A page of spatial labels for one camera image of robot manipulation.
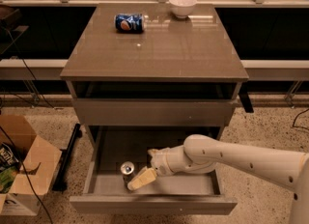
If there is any silver redbull can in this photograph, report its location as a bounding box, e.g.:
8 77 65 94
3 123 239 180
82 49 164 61
120 161 135 186

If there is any closed upper drawer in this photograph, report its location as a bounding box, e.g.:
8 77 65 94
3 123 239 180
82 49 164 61
72 98 237 126

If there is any black table leg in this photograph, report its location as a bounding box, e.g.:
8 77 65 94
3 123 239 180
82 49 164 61
239 83 254 113

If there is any open middle drawer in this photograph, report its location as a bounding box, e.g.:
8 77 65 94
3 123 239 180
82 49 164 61
70 126 237 215

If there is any black cable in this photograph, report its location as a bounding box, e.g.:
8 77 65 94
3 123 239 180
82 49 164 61
291 106 309 132
0 24 56 224

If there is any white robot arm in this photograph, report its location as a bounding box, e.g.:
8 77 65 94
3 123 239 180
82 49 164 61
127 134 309 224

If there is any black cable on right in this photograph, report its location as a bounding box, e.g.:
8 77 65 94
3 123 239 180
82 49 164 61
291 106 309 132

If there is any green snack bag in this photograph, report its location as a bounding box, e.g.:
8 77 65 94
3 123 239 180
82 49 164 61
0 166 18 194

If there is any brown cardboard box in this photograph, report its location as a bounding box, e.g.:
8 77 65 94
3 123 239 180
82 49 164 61
0 115 61 216

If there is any black cable on left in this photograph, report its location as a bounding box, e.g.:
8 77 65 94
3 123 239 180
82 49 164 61
0 24 56 224

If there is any black floor bar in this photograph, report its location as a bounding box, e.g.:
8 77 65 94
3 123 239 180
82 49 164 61
52 124 82 191

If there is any grey drawer cabinet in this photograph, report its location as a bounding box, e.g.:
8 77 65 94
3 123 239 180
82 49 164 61
61 3 248 138

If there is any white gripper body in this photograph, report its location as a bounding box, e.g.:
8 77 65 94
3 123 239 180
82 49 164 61
151 146 192 176

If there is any blue pepsi can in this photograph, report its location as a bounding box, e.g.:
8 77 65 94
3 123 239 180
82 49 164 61
114 14 144 33

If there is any white bowl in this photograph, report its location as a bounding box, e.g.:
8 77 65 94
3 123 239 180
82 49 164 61
169 0 197 18

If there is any dark snack bag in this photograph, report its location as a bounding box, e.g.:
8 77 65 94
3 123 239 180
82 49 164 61
0 143 19 172

